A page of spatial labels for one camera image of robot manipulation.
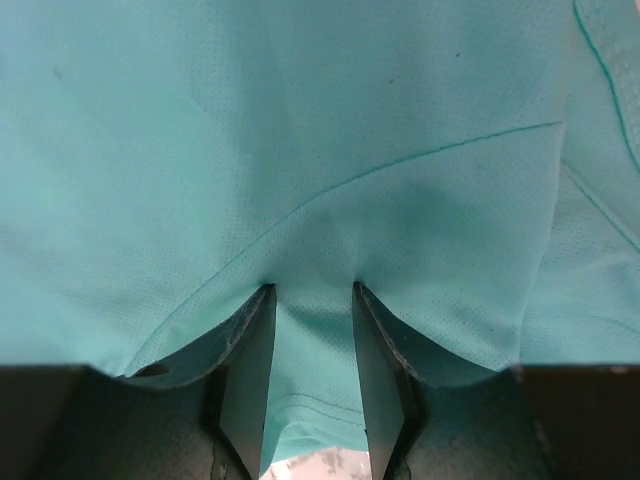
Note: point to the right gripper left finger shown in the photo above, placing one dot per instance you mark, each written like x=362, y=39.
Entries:
x=232, y=363

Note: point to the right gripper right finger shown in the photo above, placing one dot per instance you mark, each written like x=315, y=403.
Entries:
x=396, y=363

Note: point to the teal t shirt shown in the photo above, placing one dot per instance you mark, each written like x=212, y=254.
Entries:
x=474, y=163

